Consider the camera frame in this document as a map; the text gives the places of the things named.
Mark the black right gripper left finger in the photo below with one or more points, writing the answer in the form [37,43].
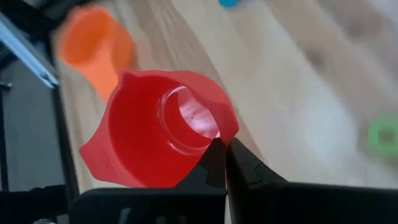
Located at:
[186,205]

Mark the orange-yellow measuring cup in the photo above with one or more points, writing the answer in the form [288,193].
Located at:
[90,40]

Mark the silver aluminium bar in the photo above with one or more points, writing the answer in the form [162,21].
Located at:
[25,53]

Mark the teal measuring cup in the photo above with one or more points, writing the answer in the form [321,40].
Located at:
[228,2]

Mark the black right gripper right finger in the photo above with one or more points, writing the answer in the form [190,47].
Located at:
[280,202]

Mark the green measuring cup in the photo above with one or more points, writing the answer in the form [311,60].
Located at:
[374,137]

